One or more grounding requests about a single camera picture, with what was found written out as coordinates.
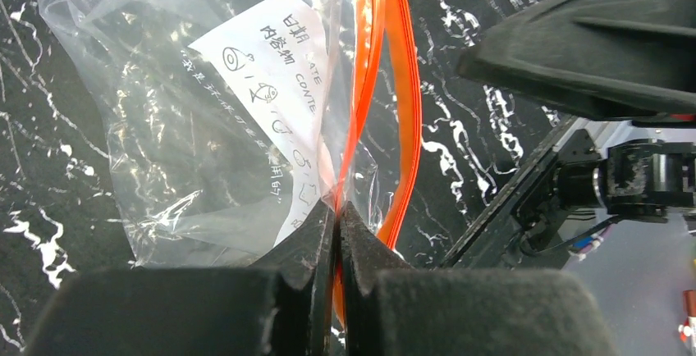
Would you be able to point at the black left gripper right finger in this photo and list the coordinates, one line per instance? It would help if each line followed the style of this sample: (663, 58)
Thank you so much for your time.
(391, 308)

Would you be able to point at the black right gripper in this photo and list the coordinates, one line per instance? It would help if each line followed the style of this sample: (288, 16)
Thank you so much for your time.
(605, 60)

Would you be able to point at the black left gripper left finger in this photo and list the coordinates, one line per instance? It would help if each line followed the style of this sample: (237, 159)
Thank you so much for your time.
(278, 305)

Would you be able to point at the clear zip bag orange zipper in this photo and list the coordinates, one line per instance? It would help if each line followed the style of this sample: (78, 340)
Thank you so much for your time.
(227, 121)

